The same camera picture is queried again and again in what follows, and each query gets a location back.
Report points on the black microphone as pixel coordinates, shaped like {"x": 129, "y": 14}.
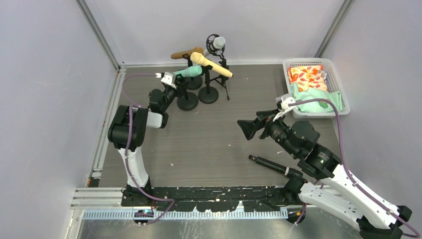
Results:
{"x": 285, "y": 170}

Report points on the aluminium corner post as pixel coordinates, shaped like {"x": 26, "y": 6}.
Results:
{"x": 92, "y": 22}
{"x": 335, "y": 25}

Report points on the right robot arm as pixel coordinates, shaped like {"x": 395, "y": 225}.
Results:
{"x": 372, "y": 216}

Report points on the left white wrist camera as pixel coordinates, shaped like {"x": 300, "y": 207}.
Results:
{"x": 167, "y": 78}

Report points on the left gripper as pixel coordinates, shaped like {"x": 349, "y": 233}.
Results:
{"x": 179, "y": 80}

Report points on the green microphone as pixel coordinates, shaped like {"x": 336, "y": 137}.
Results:
{"x": 189, "y": 72}

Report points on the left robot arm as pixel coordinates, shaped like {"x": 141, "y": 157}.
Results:
{"x": 128, "y": 127}

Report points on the gold microphone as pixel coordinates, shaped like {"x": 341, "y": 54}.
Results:
{"x": 186, "y": 54}

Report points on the cream yellow microphone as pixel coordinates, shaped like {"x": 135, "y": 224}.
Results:
{"x": 200, "y": 59}

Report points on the black tripod shock-mount stand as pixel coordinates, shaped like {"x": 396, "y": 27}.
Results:
{"x": 222, "y": 79}

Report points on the white microphone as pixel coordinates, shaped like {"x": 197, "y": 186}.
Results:
{"x": 215, "y": 45}

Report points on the aluminium corner post right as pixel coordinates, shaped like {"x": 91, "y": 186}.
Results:
{"x": 335, "y": 25}

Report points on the aluminium corner post left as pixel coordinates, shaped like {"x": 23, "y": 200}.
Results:
{"x": 92, "y": 22}

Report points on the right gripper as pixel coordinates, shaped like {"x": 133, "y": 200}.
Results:
{"x": 260, "y": 121}

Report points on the white plastic basket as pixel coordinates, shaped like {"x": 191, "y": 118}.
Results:
{"x": 336, "y": 93}

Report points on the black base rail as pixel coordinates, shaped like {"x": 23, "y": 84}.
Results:
{"x": 214, "y": 199}

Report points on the black round-base stand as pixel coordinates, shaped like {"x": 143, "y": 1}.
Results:
{"x": 195, "y": 82}
{"x": 186, "y": 101}
{"x": 207, "y": 94}

